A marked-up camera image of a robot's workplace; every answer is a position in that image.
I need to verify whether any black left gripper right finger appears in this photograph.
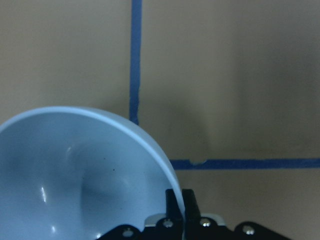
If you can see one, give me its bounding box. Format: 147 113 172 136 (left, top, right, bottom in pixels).
182 189 201 223

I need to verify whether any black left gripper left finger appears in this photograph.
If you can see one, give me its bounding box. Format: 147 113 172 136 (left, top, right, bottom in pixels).
165 189 183 222

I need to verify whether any blue bowl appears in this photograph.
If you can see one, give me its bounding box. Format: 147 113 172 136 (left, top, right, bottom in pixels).
0 106 185 240

